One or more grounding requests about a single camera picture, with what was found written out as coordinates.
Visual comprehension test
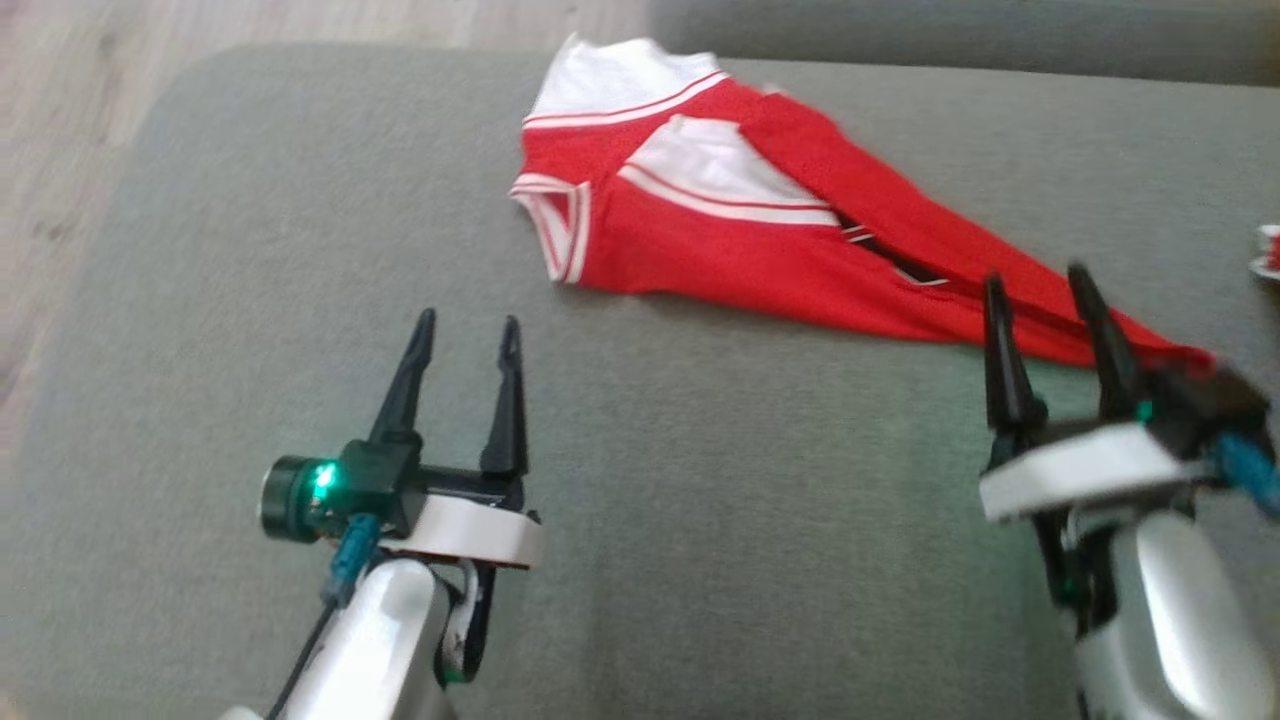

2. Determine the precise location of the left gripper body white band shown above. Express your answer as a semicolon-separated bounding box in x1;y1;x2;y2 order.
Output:
380;465;547;571

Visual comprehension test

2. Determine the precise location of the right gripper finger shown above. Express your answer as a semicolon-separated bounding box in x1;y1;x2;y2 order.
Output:
1070;262;1147;422
983;272;1049;463

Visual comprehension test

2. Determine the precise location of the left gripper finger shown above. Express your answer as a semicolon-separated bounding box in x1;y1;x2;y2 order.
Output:
479;315;529;474
369;307;438;447

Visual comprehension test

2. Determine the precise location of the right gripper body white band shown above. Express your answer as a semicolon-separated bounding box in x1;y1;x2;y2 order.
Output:
978;420;1217;526

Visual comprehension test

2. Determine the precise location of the red white basketball jersey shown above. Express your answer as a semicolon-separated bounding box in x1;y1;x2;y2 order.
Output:
508;33;1219;373

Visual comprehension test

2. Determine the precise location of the grey fabric ottoman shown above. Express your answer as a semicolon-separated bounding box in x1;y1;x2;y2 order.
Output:
0;42;1280;720

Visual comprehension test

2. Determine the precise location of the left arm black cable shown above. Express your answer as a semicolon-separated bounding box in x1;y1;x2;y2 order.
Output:
262;512;384;720

